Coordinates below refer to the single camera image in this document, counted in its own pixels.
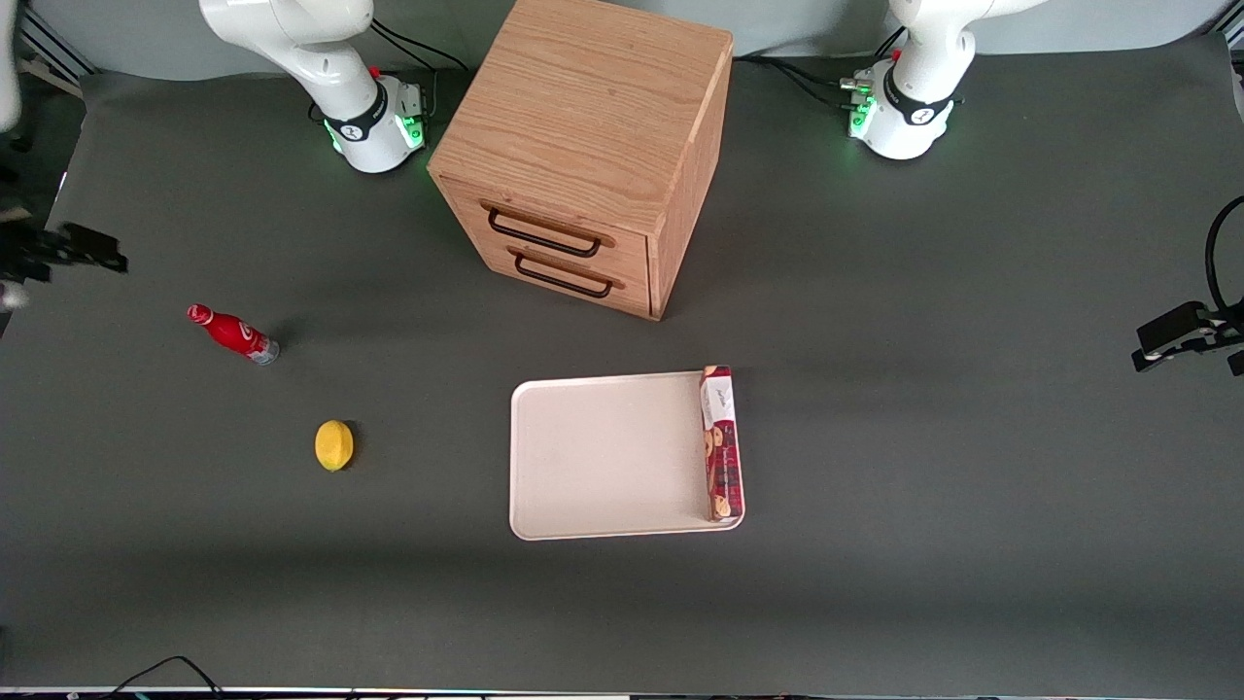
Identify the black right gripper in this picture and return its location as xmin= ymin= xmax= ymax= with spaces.
xmin=0 ymin=223 xmax=130 ymax=289

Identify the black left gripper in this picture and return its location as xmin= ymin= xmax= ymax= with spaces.
xmin=1131 ymin=301 xmax=1244 ymax=378

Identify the red coke bottle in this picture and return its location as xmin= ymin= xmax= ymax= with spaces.
xmin=187 ymin=303 xmax=281 ymax=367

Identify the cream plastic tray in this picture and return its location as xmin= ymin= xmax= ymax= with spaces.
xmin=508 ymin=370 xmax=746 ymax=542

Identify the yellow lemon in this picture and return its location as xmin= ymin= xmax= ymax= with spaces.
xmin=314 ymin=419 xmax=356 ymax=473

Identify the wooden drawer front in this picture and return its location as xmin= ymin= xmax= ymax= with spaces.
xmin=474 ymin=238 xmax=651 ymax=318
xmin=436 ymin=178 xmax=651 ymax=285

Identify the red cookie box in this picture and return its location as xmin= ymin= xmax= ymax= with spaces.
xmin=699 ymin=365 xmax=745 ymax=524

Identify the wooden drawer cabinet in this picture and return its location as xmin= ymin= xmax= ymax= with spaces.
xmin=427 ymin=0 xmax=735 ymax=323

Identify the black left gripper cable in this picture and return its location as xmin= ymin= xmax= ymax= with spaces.
xmin=1204 ymin=194 xmax=1244 ymax=314

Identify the aluminium frame rail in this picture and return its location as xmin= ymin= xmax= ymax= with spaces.
xmin=17 ymin=8 xmax=100 ymax=90

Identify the black right arm base cable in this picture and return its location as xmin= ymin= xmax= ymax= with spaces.
xmin=367 ymin=16 xmax=473 ymax=75

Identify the black arm base cable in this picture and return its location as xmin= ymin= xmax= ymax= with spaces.
xmin=367 ymin=16 xmax=473 ymax=75
xmin=733 ymin=27 xmax=907 ymax=110

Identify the black cable at table edge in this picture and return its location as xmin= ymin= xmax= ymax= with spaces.
xmin=95 ymin=655 xmax=226 ymax=700

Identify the black metal drawer handle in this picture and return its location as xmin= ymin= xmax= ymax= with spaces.
xmin=512 ymin=253 xmax=616 ymax=299
xmin=487 ymin=207 xmax=603 ymax=260

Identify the black left arm base cable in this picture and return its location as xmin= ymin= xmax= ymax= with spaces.
xmin=733 ymin=27 xmax=907 ymax=110

